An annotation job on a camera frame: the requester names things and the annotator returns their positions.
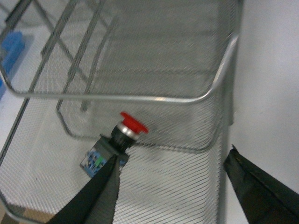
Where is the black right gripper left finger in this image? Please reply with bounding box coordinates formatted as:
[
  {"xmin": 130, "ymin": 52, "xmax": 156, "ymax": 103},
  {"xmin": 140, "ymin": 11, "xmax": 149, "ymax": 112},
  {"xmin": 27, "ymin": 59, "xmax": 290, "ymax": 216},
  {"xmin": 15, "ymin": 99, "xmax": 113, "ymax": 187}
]
[{"xmin": 47, "ymin": 155, "xmax": 120, "ymax": 224}]

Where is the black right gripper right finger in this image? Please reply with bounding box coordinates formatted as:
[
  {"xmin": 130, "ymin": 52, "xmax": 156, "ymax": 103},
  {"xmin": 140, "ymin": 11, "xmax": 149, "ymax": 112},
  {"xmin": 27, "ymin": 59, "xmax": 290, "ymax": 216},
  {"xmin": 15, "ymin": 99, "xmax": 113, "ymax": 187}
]
[{"xmin": 223, "ymin": 145, "xmax": 299, "ymax": 224}]

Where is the red emergency stop button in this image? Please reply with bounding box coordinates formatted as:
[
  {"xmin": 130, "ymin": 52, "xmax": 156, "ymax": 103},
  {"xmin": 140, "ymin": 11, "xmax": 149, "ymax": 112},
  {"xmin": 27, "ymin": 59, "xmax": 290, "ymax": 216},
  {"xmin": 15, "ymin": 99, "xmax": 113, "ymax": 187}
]
[{"xmin": 80, "ymin": 112, "xmax": 149, "ymax": 178}]

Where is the silver mesh three-tier rack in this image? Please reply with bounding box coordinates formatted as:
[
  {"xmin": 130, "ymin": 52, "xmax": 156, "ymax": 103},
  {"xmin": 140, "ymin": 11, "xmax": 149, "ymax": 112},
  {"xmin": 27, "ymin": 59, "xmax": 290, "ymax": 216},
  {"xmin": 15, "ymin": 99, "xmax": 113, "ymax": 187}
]
[{"xmin": 0, "ymin": 0, "xmax": 242, "ymax": 224}]

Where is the blue plastic tray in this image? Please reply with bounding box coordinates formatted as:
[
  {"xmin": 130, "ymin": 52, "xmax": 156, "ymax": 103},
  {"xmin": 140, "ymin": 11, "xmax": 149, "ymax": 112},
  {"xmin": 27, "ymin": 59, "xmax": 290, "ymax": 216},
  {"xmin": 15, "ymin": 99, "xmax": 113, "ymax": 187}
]
[{"xmin": 0, "ymin": 31, "xmax": 25, "ymax": 101}]

